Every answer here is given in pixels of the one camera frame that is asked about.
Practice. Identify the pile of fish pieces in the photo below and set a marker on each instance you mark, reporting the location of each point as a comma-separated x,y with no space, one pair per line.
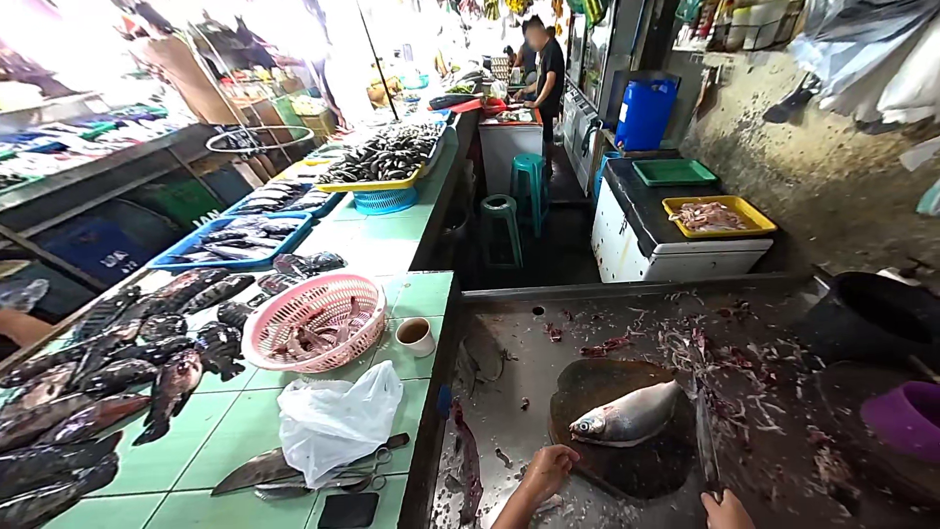
319,339

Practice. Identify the person's right hand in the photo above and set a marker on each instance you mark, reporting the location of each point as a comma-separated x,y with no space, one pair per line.
728,514

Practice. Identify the person's right thumb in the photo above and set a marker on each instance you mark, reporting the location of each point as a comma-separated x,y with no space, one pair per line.
709,501

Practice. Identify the yellow oval tray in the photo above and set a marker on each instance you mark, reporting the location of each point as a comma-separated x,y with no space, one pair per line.
374,186

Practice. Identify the pile of large dark fish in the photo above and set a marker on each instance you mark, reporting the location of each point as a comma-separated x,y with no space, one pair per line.
81,419

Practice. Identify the pile of small dark fish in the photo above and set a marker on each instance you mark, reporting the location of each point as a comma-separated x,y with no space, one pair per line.
385,151

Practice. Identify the green rectangular tray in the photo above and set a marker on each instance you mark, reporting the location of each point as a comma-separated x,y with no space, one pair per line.
674,173

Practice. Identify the wide blade knife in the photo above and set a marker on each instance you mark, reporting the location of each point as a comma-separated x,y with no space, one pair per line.
257,469

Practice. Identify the purple plastic bowl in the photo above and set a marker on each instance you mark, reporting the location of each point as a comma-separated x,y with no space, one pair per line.
885,419

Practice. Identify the long dark red fish strip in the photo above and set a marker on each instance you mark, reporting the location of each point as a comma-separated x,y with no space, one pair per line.
468,459

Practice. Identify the person's right fingers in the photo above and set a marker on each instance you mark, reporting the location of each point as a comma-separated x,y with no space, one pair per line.
728,499

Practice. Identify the teal plastic stool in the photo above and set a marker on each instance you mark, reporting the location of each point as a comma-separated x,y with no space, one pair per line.
530,184
503,224

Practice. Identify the yellow rectangular tray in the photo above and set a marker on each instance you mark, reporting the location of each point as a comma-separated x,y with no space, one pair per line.
756,217

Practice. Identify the green tiled counter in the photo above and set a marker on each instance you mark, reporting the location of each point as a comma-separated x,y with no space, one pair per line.
209,433

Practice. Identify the blue round basket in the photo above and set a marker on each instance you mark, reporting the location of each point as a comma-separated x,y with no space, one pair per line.
385,202

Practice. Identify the hanging translucent plastic bags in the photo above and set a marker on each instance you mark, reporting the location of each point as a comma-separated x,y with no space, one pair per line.
844,51

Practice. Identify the person's left fingers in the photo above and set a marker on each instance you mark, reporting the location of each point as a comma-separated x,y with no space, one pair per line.
562,453

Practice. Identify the hanging black cloth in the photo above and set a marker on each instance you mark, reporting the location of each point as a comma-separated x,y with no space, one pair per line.
789,106

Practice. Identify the white plastic bag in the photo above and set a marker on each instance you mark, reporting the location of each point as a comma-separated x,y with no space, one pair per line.
338,419

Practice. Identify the metal scissors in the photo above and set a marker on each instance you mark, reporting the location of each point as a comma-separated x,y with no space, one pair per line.
379,482

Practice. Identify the white chest freezer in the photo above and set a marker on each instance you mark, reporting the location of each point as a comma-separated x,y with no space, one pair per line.
624,235

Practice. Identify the pink plastic basket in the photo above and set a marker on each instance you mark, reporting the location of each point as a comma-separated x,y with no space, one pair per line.
294,297

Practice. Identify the glass display cabinet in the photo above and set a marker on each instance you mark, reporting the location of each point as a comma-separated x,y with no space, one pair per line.
584,128

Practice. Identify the black flat rectangular object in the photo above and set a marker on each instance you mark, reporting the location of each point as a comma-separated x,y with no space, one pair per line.
349,511

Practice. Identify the black thin pole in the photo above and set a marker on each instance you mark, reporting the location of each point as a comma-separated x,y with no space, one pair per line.
378,62

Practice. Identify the pile of pink meat pieces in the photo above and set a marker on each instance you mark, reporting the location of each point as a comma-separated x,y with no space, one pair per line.
709,217

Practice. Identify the person's left hand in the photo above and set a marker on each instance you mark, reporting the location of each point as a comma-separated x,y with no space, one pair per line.
542,474

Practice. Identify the white counter with red top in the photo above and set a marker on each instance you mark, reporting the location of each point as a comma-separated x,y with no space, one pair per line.
510,151

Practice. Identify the pile of silvery fish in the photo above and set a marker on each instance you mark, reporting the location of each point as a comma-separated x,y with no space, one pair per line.
235,246

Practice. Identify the white cup with brown liquid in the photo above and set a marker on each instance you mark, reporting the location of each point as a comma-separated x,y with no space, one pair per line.
417,342

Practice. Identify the market stall with fish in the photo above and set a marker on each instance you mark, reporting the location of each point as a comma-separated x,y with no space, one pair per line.
110,165

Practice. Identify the silver fish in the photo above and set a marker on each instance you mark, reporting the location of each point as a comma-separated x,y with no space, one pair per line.
635,416

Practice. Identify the heap of fish scraps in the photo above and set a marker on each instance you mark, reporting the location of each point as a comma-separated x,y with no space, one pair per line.
742,360

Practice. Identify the narrow curved knife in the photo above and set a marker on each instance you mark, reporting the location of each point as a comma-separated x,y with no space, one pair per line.
283,490

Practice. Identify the black bucket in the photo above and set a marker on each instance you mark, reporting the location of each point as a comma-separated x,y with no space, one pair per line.
822,316

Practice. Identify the blue rectangular tray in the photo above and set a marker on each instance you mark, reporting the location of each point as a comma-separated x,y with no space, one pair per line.
330,206
301,239

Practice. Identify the pile of striped fish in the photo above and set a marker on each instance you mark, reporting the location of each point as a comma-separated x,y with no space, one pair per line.
272,196

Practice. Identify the dark round cutting board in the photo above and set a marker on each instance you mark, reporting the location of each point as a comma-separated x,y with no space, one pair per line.
639,470

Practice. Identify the blue plastic jerrycan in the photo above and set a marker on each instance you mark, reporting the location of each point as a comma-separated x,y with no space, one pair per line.
646,117

